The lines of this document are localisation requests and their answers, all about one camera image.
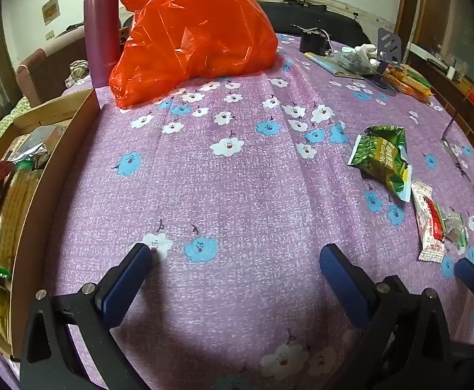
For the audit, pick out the green patterned blanket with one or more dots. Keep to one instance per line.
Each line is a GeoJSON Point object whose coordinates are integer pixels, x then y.
{"type": "Point", "coordinates": [22, 107]}

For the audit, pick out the wooden sideboard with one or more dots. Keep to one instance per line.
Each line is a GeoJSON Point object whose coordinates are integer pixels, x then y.
{"type": "Point", "coordinates": [438, 37]}

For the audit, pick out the black leather sofa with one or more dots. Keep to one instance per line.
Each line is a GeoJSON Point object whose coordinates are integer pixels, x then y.
{"type": "Point", "coordinates": [285, 16]}

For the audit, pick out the purple thermos bottle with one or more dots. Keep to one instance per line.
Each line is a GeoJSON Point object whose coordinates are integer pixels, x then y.
{"type": "Point", "coordinates": [102, 38]}

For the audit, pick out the green peas snack packet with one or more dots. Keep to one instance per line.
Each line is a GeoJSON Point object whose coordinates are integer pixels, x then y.
{"type": "Point", "coordinates": [381, 152]}

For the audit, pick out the cardboard tray box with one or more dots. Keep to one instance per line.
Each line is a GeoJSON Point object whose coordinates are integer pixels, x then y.
{"type": "Point", "coordinates": [76, 112]}

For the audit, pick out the brown armchair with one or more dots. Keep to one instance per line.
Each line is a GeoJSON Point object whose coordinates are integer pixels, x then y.
{"type": "Point", "coordinates": [41, 76]}

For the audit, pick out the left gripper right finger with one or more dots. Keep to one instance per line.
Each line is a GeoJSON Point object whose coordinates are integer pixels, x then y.
{"type": "Point", "coordinates": [350, 284]}

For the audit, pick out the orange cracker packs far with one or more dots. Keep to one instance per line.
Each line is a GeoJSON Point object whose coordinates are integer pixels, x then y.
{"type": "Point", "coordinates": [409, 81]}

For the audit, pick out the yellow Weidan cracker pack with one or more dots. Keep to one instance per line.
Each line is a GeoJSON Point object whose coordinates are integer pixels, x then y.
{"type": "Point", "coordinates": [14, 204]}

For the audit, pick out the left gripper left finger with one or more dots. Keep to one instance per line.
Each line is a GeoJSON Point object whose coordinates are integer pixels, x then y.
{"type": "Point", "coordinates": [119, 286]}

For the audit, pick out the booklet with plastic bag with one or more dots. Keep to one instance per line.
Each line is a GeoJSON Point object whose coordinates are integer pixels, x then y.
{"type": "Point", "coordinates": [349, 62]}

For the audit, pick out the striped cloth on sofa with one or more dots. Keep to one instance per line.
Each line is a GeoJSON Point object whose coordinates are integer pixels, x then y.
{"type": "Point", "coordinates": [79, 70]}

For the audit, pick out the black small box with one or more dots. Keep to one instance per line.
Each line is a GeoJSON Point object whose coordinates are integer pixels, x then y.
{"type": "Point", "coordinates": [315, 40]}

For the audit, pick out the purple floral tablecloth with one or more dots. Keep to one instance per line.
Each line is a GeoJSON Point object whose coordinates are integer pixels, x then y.
{"type": "Point", "coordinates": [236, 184]}

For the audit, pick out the white red candy packet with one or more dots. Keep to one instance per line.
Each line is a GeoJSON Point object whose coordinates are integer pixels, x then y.
{"type": "Point", "coordinates": [429, 224]}

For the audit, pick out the wall certificate plaque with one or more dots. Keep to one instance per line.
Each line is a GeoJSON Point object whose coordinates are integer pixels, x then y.
{"type": "Point", "coordinates": [50, 11]}

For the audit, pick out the grey phone stand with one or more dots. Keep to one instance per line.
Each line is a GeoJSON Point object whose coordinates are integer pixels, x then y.
{"type": "Point", "coordinates": [389, 50]}

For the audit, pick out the clear green-edged snack packet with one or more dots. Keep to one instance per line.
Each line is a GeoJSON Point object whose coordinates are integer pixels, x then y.
{"type": "Point", "coordinates": [454, 229]}

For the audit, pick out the silver foil packet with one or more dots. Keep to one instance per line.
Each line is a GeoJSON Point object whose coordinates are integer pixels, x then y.
{"type": "Point", "coordinates": [38, 146]}

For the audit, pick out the orange plastic bag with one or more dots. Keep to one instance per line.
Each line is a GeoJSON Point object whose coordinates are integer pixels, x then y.
{"type": "Point", "coordinates": [172, 41]}

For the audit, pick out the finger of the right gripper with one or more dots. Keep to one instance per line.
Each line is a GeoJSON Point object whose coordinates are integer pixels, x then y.
{"type": "Point", "coordinates": [472, 278]}

